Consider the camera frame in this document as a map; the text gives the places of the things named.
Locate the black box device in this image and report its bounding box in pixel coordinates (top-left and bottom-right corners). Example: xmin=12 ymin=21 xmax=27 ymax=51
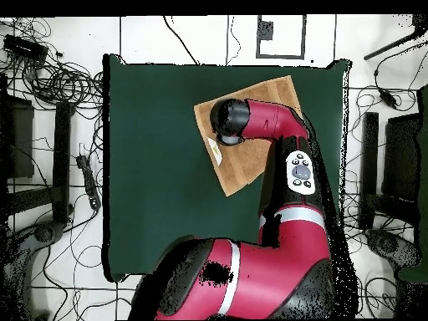
xmin=2 ymin=33 xmax=50 ymax=65

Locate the tan terry towel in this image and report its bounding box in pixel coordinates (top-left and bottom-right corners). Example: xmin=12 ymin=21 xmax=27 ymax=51
xmin=192 ymin=74 xmax=304 ymax=197

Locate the dark green table cloth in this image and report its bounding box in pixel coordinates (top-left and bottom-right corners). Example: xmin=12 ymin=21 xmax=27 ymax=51
xmin=101 ymin=53 xmax=353 ymax=284

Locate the black power adapter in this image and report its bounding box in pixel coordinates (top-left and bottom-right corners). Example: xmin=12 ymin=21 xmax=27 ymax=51
xmin=378 ymin=88 xmax=400 ymax=110

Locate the black chair base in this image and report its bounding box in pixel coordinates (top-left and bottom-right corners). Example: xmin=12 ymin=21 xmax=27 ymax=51
xmin=0 ymin=220 xmax=66 ymax=320
xmin=364 ymin=228 xmax=423 ymax=270

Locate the black cable tangle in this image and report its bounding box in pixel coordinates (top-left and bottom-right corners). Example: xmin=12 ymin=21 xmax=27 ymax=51
xmin=0 ymin=18 xmax=104 ymax=111

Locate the black rod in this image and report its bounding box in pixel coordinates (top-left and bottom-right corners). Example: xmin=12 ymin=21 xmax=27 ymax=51
xmin=363 ymin=14 xmax=428 ymax=62

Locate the black metal frame stand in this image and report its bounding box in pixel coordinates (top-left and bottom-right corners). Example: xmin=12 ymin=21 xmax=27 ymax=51
xmin=0 ymin=73 xmax=77 ymax=232
xmin=358 ymin=111 xmax=423 ymax=232

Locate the black power strip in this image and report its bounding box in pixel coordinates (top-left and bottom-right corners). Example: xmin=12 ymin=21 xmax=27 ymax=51
xmin=75 ymin=154 xmax=102 ymax=211

